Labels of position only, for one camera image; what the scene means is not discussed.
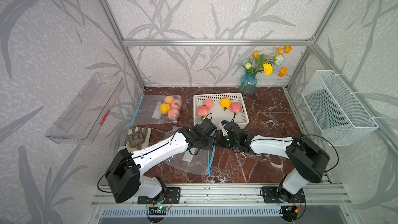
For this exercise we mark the white plastic fruit basket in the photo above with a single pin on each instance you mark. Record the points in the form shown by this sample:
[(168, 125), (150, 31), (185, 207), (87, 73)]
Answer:
[(217, 112)]

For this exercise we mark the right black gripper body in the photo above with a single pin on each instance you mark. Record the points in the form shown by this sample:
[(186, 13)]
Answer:
[(225, 141)]

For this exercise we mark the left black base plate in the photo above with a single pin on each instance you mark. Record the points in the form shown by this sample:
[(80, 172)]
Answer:
[(169, 195)]

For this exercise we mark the clear plastic wall shelf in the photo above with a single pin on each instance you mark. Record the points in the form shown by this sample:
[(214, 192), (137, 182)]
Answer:
[(82, 120)]

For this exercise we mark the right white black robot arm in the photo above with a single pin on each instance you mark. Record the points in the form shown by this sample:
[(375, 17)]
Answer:
[(308, 159)]

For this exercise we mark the small brown woven basket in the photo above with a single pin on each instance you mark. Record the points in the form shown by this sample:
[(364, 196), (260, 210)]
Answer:
[(138, 138)]

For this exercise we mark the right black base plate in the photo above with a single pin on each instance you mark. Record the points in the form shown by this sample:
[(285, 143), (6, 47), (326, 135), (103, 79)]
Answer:
[(270, 194)]

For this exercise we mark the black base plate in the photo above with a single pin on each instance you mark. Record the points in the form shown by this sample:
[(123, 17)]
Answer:
[(169, 195), (270, 194)]

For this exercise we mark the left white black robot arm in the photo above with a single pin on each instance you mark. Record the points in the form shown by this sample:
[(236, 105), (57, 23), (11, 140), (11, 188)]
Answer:
[(126, 173)]

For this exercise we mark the clear zip-top bag blue zipper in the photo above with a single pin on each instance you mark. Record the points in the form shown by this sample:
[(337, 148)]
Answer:
[(148, 111)]

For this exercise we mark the pink peach top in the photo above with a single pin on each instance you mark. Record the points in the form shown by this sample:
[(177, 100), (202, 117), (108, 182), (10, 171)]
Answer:
[(208, 103)]

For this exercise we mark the white wire mesh basket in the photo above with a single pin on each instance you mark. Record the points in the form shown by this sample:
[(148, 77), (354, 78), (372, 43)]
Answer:
[(340, 116)]

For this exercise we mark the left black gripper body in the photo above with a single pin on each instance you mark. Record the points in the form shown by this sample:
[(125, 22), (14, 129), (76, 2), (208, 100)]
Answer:
[(207, 143)]

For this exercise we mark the orange yellow artificial flowers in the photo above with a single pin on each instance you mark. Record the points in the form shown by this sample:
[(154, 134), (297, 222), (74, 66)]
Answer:
[(261, 63)]

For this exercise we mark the blue glass vase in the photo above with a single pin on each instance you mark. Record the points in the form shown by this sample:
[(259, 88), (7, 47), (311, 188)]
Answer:
[(248, 83)]

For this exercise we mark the yellow peach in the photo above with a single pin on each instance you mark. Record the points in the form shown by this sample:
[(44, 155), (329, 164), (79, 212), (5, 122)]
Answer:
[(225, 103), (164, 108)]

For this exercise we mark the pink peach bottom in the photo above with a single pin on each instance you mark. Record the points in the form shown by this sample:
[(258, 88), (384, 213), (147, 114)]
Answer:
[(176, 104)]

